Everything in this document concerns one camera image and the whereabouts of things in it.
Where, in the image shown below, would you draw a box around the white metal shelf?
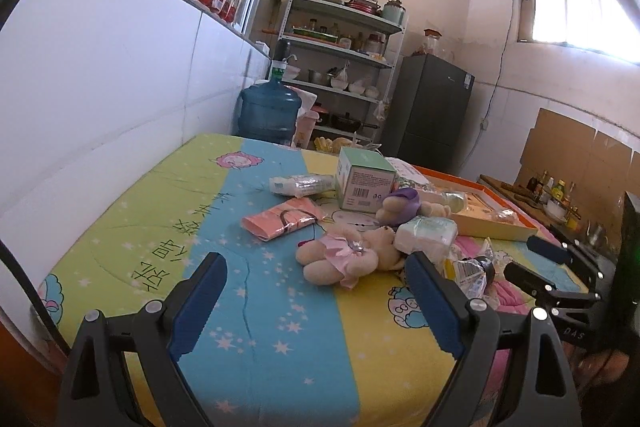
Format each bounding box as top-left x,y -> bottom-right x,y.
276,0 -> 409,150

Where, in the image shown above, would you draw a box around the teal canister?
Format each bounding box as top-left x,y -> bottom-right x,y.
382,1 -> 407,26

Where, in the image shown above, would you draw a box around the small bright wall window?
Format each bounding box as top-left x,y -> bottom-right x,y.
517,0 -> 640,64

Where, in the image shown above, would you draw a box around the metal kettle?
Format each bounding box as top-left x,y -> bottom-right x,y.
586,222 -> 607,249

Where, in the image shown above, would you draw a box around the wooden door frame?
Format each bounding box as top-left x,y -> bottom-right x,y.
0,319 -> 57,375

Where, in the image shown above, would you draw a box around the dark grey refrigerator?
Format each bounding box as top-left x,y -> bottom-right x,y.
382,54 -> 476,175

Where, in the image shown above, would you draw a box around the pale green round sponge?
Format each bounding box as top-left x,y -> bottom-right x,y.
444,191 -> 471,214

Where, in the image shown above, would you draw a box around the plastic packet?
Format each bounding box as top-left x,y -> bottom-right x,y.
444,239 -> 497,299

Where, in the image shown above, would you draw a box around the green white tissue pack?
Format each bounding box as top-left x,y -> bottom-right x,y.
395,216 -> 459,259

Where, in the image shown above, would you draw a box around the row of condiment bottles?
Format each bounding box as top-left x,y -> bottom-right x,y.
527,171 -> 582,208

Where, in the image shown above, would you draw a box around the black headband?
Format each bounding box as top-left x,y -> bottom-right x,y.
279,207 -> 317,238

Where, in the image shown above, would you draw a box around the pink plastic bin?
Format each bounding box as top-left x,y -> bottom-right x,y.
295,109 -> 322,150

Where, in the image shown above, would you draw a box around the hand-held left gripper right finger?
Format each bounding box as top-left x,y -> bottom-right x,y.
404,251 -> 583,427

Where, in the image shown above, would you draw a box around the black cable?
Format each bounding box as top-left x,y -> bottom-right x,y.
0,239 -> 74,359

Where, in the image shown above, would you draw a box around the small white tissue pack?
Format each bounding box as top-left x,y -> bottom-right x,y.
270,174 -> 336,198

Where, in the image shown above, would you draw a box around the purple beige plush toy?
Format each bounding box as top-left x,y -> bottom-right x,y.
376,187 -> 452,229

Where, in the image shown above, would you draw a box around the orange shallow box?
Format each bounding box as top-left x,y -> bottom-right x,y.
414,166 -> 542,243

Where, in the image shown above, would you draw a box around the beige teddy bear pink dress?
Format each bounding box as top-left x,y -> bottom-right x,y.
296,227 -> 407,290

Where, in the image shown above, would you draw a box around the black water pump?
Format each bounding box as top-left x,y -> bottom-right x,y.
270,39 -> 299,82

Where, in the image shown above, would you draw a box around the clear plastic bag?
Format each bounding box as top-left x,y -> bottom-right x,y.
350,133 -> 387,154

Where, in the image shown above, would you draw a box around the pink towel pack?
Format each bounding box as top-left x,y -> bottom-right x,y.
242,199 -> 323,244

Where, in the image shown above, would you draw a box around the blue water jug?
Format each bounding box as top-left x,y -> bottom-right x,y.
235,79 -> 304,148

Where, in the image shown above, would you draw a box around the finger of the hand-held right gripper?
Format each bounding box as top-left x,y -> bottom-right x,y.
504,262 -> 601,308
527,236 -> 618,279

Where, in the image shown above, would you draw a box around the wooden cutting board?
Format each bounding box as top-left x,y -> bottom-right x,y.
477,174 -> 551,214

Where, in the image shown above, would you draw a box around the black frying pan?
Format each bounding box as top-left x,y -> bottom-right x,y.
332,114 -> 379,134

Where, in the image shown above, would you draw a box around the green cardboard box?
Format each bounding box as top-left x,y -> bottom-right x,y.
336,147 -> 399,210

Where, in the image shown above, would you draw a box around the stack of red pans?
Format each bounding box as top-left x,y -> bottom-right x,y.
345,0 -> 383,16

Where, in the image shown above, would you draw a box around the brown cardboard sheets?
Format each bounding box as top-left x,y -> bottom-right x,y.
517,107 -> 640,228

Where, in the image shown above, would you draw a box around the floral tissue pack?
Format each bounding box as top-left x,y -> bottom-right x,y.
387,157 -> 432,192

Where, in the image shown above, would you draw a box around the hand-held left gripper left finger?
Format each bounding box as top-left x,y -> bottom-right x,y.
55,252 -> 228,427

